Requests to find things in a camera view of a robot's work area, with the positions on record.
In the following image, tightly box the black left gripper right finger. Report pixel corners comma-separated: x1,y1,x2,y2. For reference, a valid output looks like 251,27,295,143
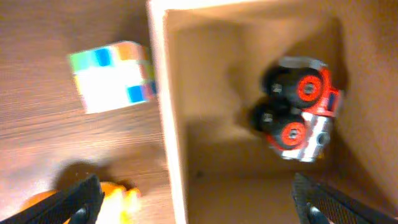
292,173,397,224

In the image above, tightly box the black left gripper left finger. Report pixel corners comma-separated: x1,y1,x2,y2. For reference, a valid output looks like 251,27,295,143
1,174,104,224

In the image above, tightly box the yellow toy figure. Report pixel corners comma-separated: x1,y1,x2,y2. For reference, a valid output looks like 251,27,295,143
20,181,139,223

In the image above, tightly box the red toy monster truck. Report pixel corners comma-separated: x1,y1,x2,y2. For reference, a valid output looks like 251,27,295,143
249,57,343,162

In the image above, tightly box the colourful puzzle cube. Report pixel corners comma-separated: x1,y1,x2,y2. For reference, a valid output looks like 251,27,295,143
69,41,157,114

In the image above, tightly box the white cardboard box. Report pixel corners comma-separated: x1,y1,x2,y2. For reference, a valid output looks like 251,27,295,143
147,1,397,223

